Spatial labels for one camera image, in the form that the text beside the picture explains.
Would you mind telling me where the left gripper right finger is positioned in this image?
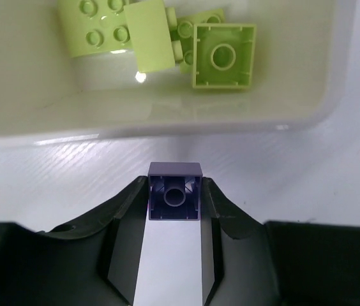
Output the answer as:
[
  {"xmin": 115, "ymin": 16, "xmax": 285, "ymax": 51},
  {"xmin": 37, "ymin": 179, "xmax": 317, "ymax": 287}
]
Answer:
[{"xmin": 200, "ymin": 178, "xmax": 360, "ymax": 305}]

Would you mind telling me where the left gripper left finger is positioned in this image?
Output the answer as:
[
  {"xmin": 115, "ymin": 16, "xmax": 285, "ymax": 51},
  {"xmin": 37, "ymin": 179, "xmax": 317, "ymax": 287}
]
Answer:
[{"xmin": 0, "ymin": 176, "xmax": 149, "ymax": 305}]

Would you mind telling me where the purple lego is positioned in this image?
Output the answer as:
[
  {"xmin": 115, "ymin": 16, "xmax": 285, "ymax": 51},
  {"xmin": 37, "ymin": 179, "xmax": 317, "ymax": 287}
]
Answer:
[{"xmin": 147, "ymin": 162, "xmax": 203, "ymax": 221}]

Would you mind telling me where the green lego brick front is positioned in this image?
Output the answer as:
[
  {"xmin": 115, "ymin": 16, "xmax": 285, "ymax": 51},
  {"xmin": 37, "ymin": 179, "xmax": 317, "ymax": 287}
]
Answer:
[{"xmin": 191, "ymin": 23, "xmax": 257, "ymax": 90}]

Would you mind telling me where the green square lego brick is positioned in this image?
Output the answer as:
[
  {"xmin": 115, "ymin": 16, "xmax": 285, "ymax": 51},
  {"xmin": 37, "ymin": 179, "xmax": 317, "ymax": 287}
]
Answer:
[{"xmin": 57, "ymin": 0, "xmax": 132, "ymax": 58}]

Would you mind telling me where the green long lego brick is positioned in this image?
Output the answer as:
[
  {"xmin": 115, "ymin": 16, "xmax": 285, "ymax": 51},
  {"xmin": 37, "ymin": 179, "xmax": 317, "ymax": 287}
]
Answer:
[{"xmin": 167, "ymin": 8, "xmax": 225, "ymax": 73}]

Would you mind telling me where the green sloped lego brick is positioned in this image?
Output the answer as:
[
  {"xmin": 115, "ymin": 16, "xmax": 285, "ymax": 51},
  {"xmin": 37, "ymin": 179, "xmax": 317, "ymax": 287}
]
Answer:
[{"xmin": 124, "ymin": 0, "xmax": 176, "ymax": 73}]

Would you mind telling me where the large white divided tray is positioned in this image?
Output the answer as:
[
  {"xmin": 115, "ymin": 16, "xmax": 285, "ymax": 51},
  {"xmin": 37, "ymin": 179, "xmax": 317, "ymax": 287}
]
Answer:
[{"xmin": 0, "ymin": 1, "xmax": 357, "ymax": 147}]

